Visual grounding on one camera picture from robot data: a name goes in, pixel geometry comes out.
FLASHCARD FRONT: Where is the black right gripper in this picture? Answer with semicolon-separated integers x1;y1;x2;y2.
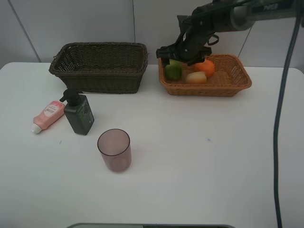
156;15;212;66

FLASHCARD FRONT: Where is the green lime fruit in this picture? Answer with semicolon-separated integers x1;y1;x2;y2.
165;59;182;81

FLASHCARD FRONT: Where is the red yellow peach fruit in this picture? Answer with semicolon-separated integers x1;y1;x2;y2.
185;72;207;84

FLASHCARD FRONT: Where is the orange tangerine fruit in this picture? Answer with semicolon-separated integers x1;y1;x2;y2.
194;59;215;78

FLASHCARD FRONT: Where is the pink translucent plastic cup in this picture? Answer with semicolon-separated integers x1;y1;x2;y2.
97;129;132;172

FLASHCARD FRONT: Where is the dark green pump bottle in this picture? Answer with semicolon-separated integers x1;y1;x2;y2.
60;89;95;135

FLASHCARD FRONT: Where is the pink lotion bottle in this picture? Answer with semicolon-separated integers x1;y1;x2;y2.
31;101;65;134

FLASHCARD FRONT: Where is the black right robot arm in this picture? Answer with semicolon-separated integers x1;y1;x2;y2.
156;0;304;67

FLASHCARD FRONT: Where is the orange wicker basket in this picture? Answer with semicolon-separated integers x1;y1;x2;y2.
158;54;252;97

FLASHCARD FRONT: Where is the dark brown wicker basket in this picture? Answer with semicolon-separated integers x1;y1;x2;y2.
49;42;148;94

